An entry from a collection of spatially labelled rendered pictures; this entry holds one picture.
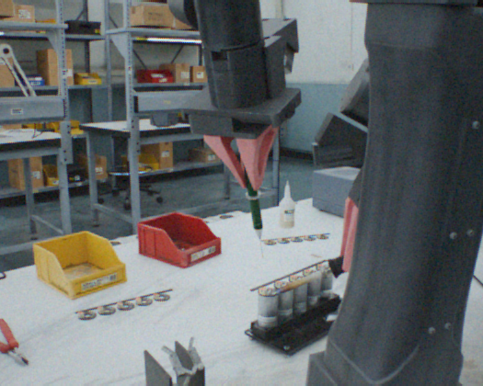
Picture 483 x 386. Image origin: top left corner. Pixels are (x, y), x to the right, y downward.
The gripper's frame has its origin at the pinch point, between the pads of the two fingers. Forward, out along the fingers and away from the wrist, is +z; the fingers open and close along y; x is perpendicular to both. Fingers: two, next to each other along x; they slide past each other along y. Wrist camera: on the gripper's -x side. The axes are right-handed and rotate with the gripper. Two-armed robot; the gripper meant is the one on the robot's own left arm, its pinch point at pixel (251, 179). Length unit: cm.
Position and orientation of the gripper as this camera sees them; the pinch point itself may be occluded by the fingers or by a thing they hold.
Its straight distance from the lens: 52.8
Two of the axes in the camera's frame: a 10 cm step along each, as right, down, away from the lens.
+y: -8.9, -1.4, 4.4
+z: 1.3, 8.5, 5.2
